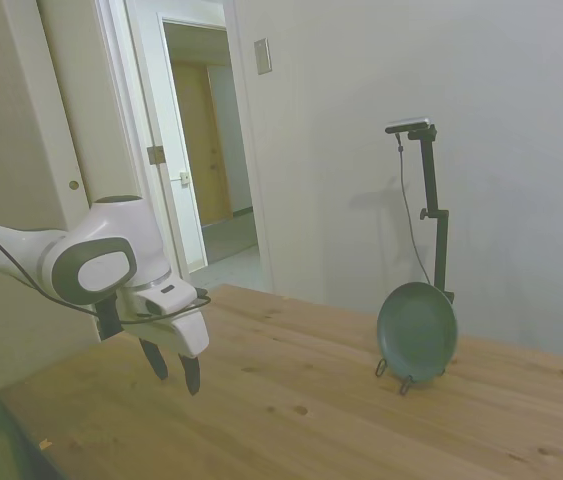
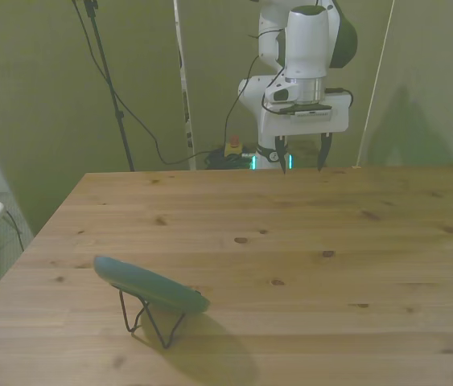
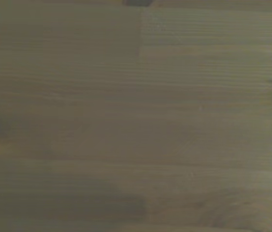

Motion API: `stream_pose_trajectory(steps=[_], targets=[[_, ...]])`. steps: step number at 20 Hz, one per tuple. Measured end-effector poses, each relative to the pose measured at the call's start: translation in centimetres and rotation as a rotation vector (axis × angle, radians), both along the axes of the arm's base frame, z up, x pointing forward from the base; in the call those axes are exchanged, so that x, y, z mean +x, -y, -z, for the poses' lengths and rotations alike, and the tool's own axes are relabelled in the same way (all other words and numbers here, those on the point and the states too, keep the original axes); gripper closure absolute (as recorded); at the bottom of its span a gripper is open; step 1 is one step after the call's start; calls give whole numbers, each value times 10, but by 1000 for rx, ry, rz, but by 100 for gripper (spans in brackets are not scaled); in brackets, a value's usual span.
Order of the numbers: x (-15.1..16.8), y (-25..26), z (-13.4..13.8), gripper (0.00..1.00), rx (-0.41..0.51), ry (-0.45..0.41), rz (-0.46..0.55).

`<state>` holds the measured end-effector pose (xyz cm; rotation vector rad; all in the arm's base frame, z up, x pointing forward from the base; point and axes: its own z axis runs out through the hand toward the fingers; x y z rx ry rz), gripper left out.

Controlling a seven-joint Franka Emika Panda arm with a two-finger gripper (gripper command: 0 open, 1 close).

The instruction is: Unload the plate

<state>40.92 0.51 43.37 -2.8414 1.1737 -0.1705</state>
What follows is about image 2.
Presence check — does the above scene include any white vertical partition strip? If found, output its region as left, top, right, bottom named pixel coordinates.
left=172, top=0, right=197, bottom=170

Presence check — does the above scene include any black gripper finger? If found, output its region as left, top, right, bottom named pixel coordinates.
left=274, top=135, right=290, bottom=175
left=316, top=132, right=334, bottom=174

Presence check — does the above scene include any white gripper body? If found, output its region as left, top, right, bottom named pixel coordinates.
left=258, top=91, right=351, bottom=138

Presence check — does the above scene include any white slanted cord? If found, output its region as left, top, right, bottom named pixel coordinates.
left=351, top=0, right=396, bottom=170

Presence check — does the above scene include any yellow emergency stop button box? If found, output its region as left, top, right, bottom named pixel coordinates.
left=223, top=135, right=244, bottom=158

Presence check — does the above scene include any teal round plate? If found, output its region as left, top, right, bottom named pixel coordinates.
left=93, top=255, right=212, bottom=315

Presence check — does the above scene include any black wire plate stand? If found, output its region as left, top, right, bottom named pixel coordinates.
left=117, top=287, right=202, bottom=350

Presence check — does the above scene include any black robot camera cable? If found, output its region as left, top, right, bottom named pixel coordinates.
left=224, top=33, right=355, bottom=158

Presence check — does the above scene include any brown wooden box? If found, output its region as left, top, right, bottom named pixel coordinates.
left=289, top=138, right=324, bottom=169

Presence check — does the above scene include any black floor cable bundle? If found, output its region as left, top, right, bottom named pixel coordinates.
left=203, top=147, right=260, bottom=170

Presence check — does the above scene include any black tripod pole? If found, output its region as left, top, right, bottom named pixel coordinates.
left=83, top=0, right=136, bottom=173

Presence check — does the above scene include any grey wrist camera bar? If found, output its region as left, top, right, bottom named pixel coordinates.
left=289, top=103, right=339, bottom=123

